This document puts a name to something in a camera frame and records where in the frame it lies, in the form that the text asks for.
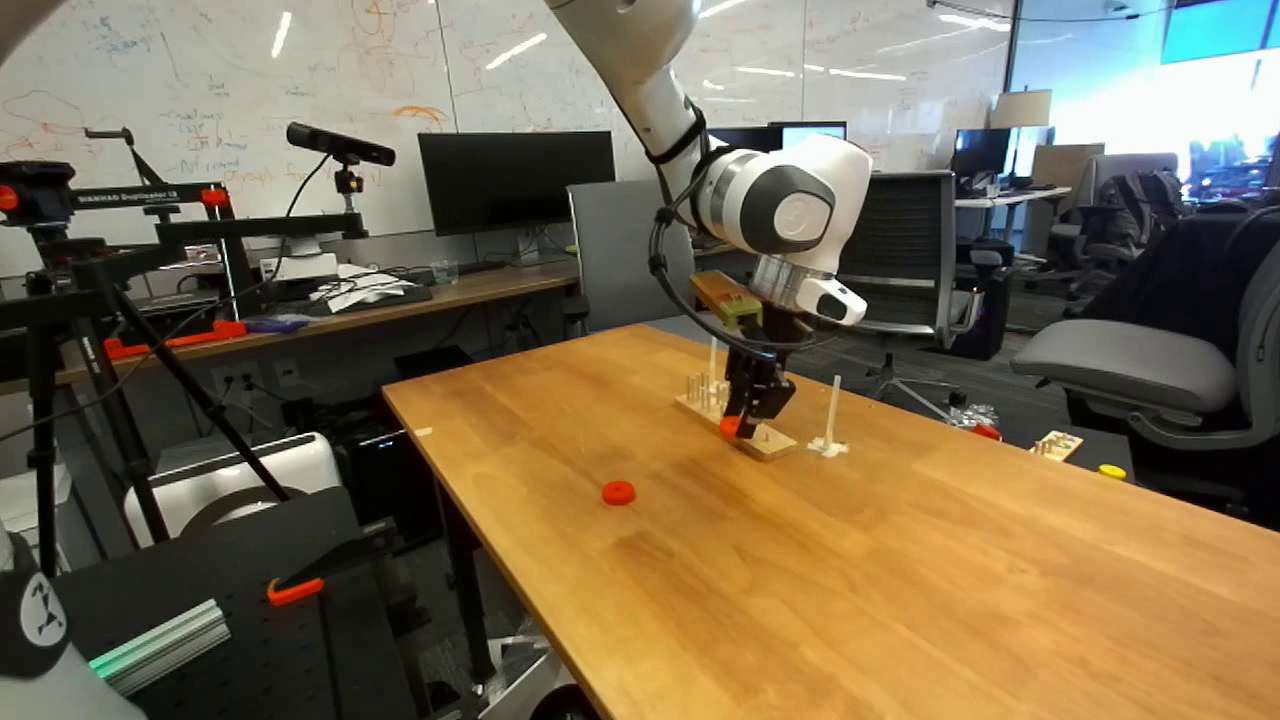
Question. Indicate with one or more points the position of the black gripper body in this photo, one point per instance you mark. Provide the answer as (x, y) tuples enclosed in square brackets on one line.
[(762, 374)]

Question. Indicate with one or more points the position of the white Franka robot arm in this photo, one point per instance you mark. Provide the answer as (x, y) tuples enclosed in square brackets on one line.
[(787, 203)]

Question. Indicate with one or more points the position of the wooden platform with pegs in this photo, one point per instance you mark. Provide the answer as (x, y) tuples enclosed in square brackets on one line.
[(771, 440)]

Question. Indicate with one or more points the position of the clear plastic peg stand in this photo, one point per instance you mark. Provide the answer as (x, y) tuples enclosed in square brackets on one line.
[(715, 395), (831, 450)]

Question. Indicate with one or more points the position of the grey panel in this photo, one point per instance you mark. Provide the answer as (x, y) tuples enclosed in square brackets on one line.
[(612, 260)]

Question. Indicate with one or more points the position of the clear plastic piece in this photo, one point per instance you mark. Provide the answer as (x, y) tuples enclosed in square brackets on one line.
[(966, 413)]

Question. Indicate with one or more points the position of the black mesh office chair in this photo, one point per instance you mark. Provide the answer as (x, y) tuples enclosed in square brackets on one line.
[(905, 245)]

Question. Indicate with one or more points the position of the small lit monitor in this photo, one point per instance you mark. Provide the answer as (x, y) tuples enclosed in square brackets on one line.
[(815, 134)]

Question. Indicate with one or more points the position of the tan wooden strip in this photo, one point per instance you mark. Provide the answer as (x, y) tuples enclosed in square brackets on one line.
[(1059, 447)]

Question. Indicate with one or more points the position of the wide black monitor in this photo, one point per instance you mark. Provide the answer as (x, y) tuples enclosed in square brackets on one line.
[(513, 182)]

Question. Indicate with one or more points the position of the small yellow block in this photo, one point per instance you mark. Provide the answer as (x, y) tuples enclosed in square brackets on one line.
[(1109, 469)]

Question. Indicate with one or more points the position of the grey office chair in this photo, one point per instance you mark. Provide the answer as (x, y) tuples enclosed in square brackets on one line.
[(1135, 363)]

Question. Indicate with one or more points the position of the white lamp shade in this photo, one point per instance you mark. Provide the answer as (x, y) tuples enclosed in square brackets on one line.
[(1023, 110)]

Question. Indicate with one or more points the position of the dark background office chair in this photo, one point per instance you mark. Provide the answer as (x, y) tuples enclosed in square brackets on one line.
[(1103, 220)]

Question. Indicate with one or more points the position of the white papers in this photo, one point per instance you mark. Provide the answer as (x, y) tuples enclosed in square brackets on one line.
[(362, 291)]

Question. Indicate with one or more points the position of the white ABB box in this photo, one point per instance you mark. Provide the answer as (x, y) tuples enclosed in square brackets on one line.
[(264, 472)]

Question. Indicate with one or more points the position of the orange clamp hook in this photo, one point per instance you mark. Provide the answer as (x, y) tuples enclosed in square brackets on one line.
[(292, 589)]

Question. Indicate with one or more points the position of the black equipment case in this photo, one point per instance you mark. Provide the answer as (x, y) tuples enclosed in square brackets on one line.
[(202, 603)]

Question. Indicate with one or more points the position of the orange bar clamp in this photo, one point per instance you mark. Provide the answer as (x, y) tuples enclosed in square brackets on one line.
[(174, 343)]

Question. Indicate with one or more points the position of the aluminium tube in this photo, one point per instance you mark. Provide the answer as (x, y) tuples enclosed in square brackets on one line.
[(161, 646)]

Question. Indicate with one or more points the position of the black cap white logo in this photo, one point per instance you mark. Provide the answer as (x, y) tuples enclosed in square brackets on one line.
[(35, 612)]

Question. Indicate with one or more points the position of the wooden wall desk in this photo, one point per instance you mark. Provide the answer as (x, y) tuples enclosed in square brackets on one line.
[(440, 298)]

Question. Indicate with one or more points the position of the black depth camera bar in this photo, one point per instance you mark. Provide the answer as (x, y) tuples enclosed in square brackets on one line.
[(342, 143)]

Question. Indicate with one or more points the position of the black camera tripod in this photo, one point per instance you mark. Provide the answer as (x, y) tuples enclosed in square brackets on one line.
[(40, 403)]

